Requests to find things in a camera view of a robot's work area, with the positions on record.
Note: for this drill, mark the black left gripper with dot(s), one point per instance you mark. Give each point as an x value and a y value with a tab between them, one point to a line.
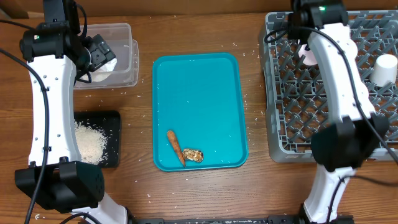
101	52

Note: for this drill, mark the white napkin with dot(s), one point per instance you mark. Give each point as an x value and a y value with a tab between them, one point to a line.
104	72

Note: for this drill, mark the orange carrot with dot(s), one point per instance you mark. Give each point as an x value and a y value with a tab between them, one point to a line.
176	146

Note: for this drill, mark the brown food scrap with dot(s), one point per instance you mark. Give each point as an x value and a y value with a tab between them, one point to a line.
193	155

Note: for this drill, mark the large white plate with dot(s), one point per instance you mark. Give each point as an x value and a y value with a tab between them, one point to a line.
307	55

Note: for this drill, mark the white cup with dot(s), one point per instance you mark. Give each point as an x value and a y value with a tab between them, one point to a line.
384	70

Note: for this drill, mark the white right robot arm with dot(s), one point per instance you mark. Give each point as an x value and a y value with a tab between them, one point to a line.
355	129

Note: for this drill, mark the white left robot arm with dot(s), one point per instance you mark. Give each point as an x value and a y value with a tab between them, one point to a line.
58	53

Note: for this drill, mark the clear plastic bin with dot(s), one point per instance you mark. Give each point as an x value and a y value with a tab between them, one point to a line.
119	37

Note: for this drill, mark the black tray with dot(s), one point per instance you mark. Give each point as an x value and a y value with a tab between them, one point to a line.
110	122

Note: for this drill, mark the pile of white rice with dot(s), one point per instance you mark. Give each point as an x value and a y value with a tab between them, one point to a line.
91	143

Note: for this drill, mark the teal plastic tray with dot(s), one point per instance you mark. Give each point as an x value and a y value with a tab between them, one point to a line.
199	98

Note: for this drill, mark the grey dish rack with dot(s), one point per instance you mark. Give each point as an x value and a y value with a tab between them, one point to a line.
296	98

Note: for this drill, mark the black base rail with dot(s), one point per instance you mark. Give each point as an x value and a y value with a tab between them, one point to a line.
276	219

